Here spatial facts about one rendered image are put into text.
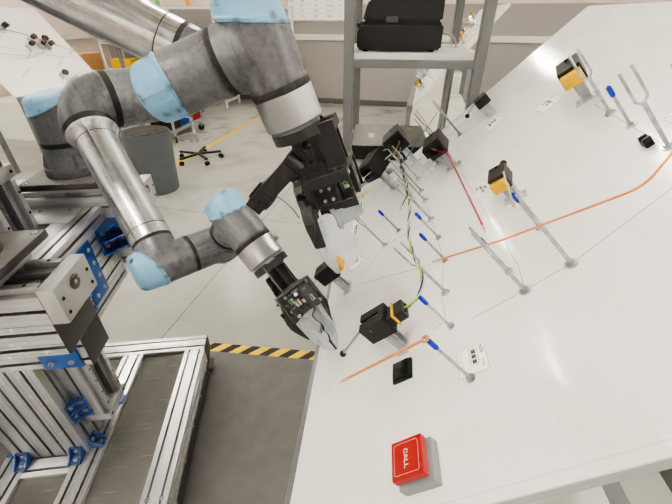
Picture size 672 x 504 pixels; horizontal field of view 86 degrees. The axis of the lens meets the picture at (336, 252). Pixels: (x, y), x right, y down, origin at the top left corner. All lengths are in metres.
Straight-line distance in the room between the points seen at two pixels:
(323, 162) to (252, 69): 0.14
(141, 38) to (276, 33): 0.23
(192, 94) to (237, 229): 0.27
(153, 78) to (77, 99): 0.43
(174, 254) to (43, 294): 0.30
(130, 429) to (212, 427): 0.35
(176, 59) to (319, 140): 0.18
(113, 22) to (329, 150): 0.33
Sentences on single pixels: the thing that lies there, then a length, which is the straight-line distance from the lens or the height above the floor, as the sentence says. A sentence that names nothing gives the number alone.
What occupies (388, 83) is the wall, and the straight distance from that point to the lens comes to 8.11.
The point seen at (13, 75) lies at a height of 1.04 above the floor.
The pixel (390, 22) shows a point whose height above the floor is 1.55.
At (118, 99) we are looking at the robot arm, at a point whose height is 1.43.
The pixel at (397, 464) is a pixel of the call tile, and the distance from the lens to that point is 0.55.
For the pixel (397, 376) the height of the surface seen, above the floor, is 1.06.
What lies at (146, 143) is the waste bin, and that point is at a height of 0.55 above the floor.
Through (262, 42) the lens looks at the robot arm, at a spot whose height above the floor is 1.55.
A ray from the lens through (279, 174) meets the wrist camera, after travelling 0.50.
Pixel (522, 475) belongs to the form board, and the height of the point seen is 1.16.
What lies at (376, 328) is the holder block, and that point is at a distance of 0.64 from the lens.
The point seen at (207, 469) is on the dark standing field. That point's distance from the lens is 1.82.
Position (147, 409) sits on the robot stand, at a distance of 1.80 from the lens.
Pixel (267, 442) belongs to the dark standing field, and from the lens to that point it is 1.81.
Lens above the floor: 1.57
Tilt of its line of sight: 33 degrees down
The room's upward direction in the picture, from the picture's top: straight up
